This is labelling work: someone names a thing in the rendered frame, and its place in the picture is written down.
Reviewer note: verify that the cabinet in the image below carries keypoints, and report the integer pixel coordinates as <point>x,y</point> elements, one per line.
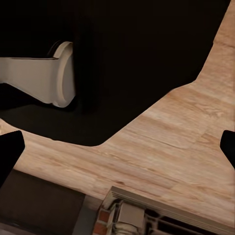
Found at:
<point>33,206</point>

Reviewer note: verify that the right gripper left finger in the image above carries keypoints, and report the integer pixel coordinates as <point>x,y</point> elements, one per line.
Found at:
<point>11,147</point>

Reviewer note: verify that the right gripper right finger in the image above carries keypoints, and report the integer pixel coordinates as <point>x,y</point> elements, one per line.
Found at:
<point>227,145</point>

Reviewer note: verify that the wood fireplace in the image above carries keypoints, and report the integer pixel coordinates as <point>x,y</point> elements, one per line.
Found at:
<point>133,214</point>

